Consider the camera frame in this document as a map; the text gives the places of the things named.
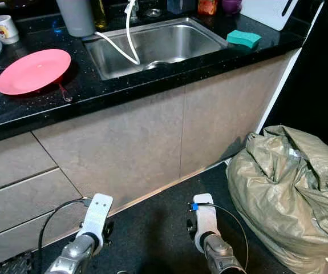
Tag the silver metal spoon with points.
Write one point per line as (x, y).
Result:
(68, 97)

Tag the pink round plate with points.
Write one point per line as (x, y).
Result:
(33, 71)

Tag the beige drawer front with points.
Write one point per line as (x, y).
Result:
(27, 240)
(24, 202)
(15, 162)

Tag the beige cabinet door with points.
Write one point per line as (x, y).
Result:
(232, 114)
(112, 148)

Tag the black ribbed floor mat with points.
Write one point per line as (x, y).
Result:
(22, 264)

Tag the stainless steel sink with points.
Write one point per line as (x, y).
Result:
(181, 43)

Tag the green sponge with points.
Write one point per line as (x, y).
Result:
(243, 39)

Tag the yellow oil bottle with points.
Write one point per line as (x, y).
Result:
(101, 14)

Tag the small round metal strainer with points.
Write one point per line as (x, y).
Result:
(153, 12)

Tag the orange juice carton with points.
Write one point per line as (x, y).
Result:
(207, 7)

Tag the dark translucent container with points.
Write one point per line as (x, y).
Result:
(181, 5)

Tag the white tap fitting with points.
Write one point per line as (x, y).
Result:
(133, 7)

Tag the purple cup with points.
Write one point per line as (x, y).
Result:
(232, 5)

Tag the white mug with fruit print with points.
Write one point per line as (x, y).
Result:
(4, 29)

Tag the white cutting board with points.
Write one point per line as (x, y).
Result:
(266, 11)

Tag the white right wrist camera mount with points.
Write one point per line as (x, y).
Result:
(205, 222)

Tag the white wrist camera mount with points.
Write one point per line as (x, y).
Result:
(205, 222)
(97, 220)

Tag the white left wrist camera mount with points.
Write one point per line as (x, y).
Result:
(97, 220)

